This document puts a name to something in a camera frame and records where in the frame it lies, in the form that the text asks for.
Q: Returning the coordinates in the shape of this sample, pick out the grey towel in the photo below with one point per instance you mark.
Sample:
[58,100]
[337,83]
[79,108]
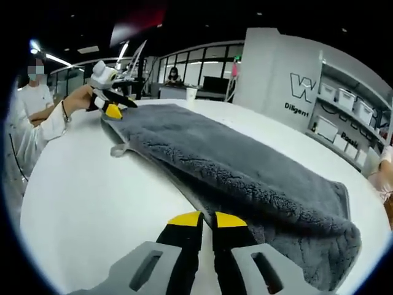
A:
[230,159]

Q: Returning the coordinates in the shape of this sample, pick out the person's left hand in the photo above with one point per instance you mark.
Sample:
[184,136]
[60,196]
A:
[78,99]

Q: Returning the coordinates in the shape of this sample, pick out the black wrist band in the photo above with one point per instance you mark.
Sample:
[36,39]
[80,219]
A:
[65,112]

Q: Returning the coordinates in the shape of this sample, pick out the white paper cup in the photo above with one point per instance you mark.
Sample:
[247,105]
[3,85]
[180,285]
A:
[192,93]

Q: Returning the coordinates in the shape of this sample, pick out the black monitor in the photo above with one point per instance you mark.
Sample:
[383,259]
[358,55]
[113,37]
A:
[215,83]

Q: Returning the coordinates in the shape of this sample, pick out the pink hanging object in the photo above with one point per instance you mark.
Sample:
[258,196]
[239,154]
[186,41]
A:
[235,70]

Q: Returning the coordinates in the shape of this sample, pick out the row of white storage boxes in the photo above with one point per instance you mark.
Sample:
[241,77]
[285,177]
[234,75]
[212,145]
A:
[347,98]

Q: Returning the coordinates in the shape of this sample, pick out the grey metal shelf rack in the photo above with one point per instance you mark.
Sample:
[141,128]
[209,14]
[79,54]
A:
[383,101]

